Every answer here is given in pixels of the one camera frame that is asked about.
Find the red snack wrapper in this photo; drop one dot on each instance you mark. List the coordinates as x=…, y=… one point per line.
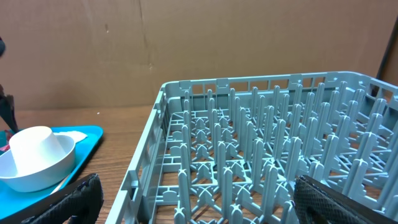
x=4, y=148

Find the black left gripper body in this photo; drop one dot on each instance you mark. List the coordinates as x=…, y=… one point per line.
x=8, y=110

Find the grey dish rack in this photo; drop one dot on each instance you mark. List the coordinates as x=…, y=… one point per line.
x=235, y=146

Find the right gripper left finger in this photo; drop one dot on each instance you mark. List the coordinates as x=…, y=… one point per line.
x=79, y=202

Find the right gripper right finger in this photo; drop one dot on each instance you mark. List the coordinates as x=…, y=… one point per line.
x=314, y=202

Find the grey bowl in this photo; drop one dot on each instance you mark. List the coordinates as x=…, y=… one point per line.
x=43, y=178

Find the white paper cup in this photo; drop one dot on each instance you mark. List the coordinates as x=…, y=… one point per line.
x=34, y=149

